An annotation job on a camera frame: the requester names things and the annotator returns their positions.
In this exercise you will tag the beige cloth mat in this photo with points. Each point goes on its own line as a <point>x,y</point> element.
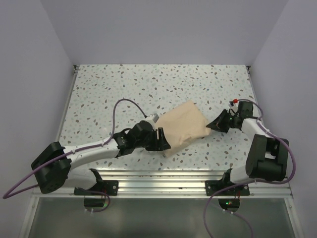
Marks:
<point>182,126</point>

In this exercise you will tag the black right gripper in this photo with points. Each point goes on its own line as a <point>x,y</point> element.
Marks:
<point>218,123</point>

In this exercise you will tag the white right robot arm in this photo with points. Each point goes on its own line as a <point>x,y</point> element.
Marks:
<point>268,155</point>

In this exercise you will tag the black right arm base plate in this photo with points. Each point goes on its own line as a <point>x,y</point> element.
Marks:
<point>218,188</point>

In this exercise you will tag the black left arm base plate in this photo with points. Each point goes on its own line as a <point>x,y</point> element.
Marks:
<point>108,187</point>

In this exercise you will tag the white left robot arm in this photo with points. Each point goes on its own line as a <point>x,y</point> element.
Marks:
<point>59,166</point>

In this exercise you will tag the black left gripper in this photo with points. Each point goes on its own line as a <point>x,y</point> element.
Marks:
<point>158,145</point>

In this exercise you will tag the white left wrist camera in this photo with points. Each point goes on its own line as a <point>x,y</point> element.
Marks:
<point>152,119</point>

